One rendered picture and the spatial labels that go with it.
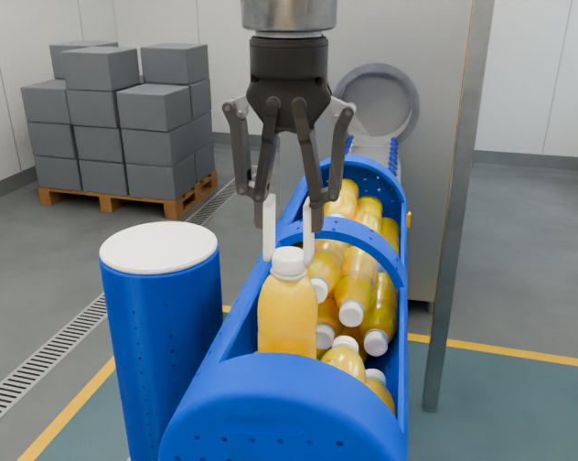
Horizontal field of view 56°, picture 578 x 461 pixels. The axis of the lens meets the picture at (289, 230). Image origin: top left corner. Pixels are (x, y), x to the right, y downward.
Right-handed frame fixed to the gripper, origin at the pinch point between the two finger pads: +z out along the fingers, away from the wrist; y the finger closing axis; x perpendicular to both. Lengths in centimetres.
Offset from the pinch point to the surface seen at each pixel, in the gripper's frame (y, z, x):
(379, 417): -11.3, 17.2, 7.9
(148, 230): 49, 33, -65
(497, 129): -105, 101, -490
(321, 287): -0.9, 19.5, -21.9
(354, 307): -6.3, 22.8, -22.3
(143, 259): 44, 33, -49
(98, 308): 141, 136, -176
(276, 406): -1.0, 14.4, 11.4
